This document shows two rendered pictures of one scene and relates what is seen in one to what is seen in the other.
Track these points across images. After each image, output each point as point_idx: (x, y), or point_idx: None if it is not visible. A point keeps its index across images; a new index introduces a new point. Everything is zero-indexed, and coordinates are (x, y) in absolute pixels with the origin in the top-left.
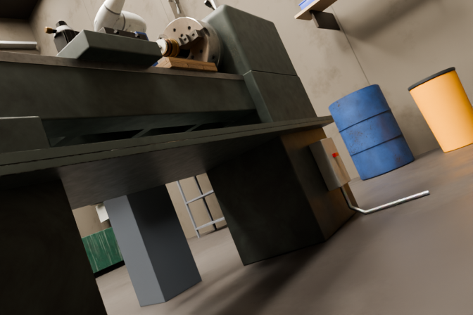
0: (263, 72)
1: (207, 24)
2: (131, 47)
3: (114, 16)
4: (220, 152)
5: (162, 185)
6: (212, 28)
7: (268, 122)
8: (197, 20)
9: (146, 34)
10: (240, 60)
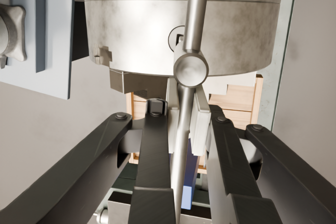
0: None
1: (273, 11)
2: None
3: None
4: None
5: (78, 7)
6: (279, 6)
7: (285, 54)
8: (258, 45)
9: (192, 186)
10: None
